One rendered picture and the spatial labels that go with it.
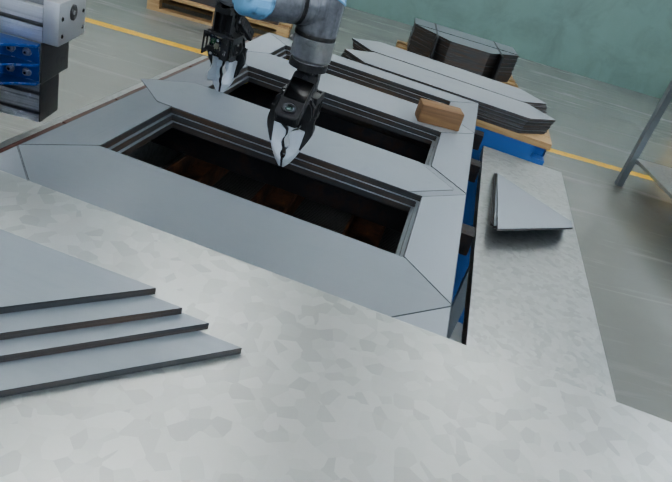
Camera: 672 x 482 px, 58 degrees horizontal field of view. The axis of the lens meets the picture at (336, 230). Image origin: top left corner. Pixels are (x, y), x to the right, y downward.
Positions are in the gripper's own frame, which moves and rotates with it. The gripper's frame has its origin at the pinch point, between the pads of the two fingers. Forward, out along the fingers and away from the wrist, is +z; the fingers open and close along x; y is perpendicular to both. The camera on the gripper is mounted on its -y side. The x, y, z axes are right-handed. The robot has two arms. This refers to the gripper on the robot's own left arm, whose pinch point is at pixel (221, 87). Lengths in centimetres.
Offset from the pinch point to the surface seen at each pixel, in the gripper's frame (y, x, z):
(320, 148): 13.4, 29.2, 0.8
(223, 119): 16.2, 7.7, 0.7
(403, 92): -58, 38, 3
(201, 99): 9.7, -0.5, 0.7
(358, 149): 6.5, 36.4, 0.8
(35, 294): 106, 29, -22
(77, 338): 107, 33, -20
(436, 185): 11, 55, 1
